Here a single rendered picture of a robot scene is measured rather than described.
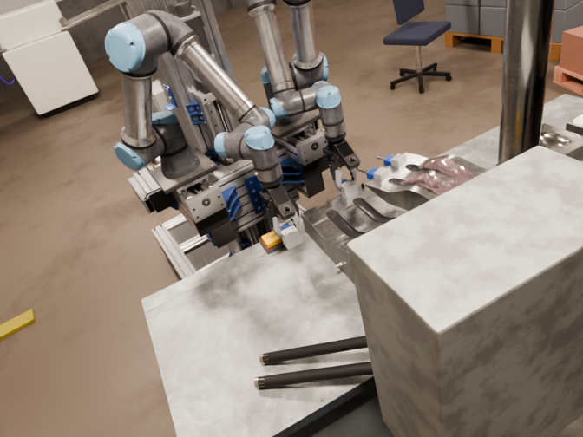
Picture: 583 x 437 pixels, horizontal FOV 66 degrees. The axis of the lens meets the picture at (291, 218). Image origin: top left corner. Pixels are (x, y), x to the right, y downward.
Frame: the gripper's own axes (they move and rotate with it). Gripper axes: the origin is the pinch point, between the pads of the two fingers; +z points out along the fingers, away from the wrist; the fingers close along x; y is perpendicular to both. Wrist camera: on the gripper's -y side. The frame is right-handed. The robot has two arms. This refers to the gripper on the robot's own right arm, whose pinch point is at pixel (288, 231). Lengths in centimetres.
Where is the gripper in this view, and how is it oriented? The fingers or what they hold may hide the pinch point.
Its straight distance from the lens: 142.1
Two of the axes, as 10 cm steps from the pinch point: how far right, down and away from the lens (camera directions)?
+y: -4.2, -4.6, 7.8
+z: 2.2, 7.8, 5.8
